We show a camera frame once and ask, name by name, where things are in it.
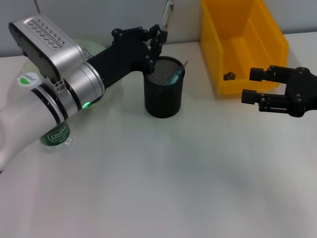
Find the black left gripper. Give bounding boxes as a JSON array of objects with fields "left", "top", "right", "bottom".
[{"left": 88, "top": 24, "right": 169, "bottom": 86}]

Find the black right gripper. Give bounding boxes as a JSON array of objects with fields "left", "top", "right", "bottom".
[{"left": 241, "top": 64, "right": 317, "bottom": 118}]

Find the silver ballpoint pen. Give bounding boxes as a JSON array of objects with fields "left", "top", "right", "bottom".
[{"left": 159, "top": 0, "right": 175, "bottom": 32}]

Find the clear plastic ruler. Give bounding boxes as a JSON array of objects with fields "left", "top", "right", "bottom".
[{"left": 165, "top": 60, "right": 189, "bottom": 85}]

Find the clear water bottle green label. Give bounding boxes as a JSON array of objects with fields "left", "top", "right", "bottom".
[{"left": 16, "top": 71, "right": 73, "bottom": 152}]

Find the black mesh pen cup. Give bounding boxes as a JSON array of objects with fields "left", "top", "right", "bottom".
[{"left": 142, "top": 56, "right": 186, "bottom": 119}]

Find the yellow plastic storage bin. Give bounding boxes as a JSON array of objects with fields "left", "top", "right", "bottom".
[{"left": 200, "top": 0, "right": 289, "bottom": 96}]

